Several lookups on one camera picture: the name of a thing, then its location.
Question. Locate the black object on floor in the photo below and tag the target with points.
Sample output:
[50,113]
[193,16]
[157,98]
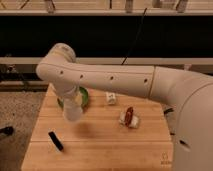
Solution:
[7,130]

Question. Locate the black eraser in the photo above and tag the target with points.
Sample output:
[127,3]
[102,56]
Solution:
[56,141]

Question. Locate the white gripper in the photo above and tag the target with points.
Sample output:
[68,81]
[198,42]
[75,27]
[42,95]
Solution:
[72,109]

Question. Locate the red and white toy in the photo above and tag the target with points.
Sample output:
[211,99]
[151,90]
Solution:
[129,119]

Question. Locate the green plate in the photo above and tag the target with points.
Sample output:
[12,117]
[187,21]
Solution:
[83,97]

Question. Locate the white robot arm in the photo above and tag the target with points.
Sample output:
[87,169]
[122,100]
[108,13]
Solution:
[189,93]

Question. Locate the white ceramic cup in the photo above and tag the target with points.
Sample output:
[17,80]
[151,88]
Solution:
[110,98]

